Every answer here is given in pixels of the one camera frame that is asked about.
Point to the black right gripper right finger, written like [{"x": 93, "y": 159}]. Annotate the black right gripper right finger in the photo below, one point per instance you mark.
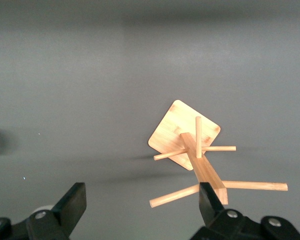
[{"x": 215, "y": 217}]

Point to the wooden cup rack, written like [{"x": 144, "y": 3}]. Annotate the wooden cup rack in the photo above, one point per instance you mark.
[{"x": 175, "y": 130}]

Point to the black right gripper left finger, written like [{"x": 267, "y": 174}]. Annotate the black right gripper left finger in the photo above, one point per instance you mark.
[{"x": 65, "y": 210}]

